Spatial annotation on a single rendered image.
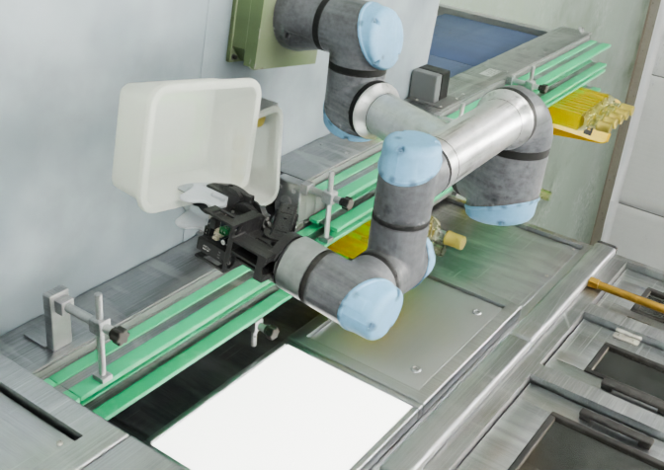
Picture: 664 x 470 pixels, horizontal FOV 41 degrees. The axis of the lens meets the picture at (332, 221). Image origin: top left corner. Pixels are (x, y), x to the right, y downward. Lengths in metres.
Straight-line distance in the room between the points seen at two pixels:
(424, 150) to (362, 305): 0.20
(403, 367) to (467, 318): 0.26
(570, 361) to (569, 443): 0.28
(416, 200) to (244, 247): 0.22
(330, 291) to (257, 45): 0.80
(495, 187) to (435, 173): 0.37
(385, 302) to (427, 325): 0.95
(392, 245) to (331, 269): 0.09
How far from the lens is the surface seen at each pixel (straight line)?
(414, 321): 2.00
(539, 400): 1.92
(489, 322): 2.03
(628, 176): 8.17
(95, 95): 1.58
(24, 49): 1.47
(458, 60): 2.96
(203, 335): 1.75
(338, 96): 1.72
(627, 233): 8.36
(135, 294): 1.70
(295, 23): 1.75
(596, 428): 1.89
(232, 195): 1.18
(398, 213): 1.09
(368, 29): 1.67
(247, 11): 1.77
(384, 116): 1.65
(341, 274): 1.06
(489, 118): 1.27
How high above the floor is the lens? 1.88
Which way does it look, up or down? 29 degrees down
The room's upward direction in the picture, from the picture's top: 112 degrees clockwise
